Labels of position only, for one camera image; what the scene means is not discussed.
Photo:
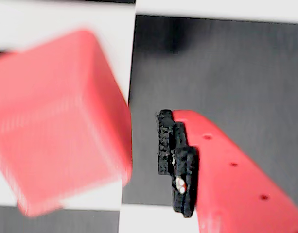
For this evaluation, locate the black white marker checkerboard mat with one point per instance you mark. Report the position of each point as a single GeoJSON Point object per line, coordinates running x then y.
{"type": "Point", "coordinates": [212, 60]}

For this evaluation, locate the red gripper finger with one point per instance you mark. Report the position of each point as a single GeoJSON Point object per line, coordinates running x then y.
{"type": "Point", "coordinates": [224, 182]}

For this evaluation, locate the red cube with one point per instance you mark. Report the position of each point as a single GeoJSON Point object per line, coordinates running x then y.
{"type": "Point", "coordinates": [61, 121]}

